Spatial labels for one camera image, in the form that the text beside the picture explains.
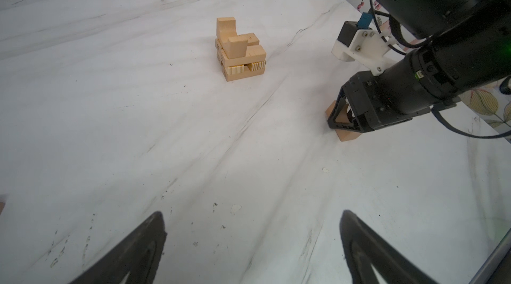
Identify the plain wood block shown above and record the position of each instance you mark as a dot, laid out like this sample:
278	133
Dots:
244	75
254	54

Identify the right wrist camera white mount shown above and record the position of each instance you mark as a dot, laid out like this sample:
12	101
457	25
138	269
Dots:
357	41

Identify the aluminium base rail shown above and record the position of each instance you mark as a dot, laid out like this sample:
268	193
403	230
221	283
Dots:
496	269

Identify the printed monkey wood block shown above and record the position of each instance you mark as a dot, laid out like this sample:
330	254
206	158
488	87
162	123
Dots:
252	67

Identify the engraved long wood block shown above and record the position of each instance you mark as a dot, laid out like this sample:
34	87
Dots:
236	43

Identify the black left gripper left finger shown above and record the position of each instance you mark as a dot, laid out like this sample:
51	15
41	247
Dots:
135	259

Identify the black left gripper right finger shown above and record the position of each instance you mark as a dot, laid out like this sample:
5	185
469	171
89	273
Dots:
366	252

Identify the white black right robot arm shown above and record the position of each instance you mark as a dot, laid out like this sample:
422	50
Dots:
436	50

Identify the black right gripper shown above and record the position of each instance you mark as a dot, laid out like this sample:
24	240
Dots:
371	109

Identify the printed small wood block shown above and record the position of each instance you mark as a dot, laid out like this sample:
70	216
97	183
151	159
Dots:
234	70

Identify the wood arch block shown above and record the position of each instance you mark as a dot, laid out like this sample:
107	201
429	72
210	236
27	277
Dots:
343	118
227	26

